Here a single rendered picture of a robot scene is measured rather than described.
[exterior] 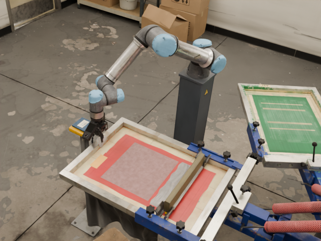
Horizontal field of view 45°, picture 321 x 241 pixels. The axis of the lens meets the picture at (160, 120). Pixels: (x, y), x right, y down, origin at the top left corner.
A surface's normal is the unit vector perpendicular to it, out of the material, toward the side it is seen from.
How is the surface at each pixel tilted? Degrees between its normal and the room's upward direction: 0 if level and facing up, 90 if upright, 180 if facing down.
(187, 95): 90
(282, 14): 90
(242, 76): 0
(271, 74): 0
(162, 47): 87
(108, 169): 0
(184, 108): 90
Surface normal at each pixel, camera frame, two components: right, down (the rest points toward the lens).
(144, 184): 0.06, -0.78
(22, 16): 0.86, 0.36
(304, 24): -0.50, 0.52
